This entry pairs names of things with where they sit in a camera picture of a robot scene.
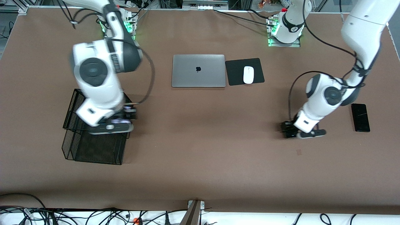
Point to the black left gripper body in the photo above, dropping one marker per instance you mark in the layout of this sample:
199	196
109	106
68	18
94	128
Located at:
287	127

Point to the silver closed laptop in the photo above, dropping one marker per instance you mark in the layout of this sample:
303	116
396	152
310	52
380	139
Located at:
187	70

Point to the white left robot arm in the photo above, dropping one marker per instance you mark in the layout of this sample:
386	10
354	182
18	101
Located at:
359	28

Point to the black cracked smartphone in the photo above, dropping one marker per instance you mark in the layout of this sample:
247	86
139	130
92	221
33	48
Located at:
361	118

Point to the black mouse pad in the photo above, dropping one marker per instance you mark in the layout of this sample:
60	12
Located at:
234	72

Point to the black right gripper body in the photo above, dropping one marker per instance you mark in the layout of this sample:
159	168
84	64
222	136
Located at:
130	113

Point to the white computer mouse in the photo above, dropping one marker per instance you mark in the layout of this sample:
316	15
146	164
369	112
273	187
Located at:
248	75

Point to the black mesh two-tier tray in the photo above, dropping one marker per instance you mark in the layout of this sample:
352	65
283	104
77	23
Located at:
93	150

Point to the grey power strip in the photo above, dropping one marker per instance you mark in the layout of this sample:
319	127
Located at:
204	6

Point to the aluminium frame profile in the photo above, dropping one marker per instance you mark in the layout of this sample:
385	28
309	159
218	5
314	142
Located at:
18	8

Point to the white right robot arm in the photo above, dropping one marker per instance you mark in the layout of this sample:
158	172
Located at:
97	75

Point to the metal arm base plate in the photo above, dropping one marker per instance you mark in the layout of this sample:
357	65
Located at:
132	32
297	45

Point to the lilac flip phone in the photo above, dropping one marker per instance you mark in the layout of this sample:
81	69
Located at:
116	121

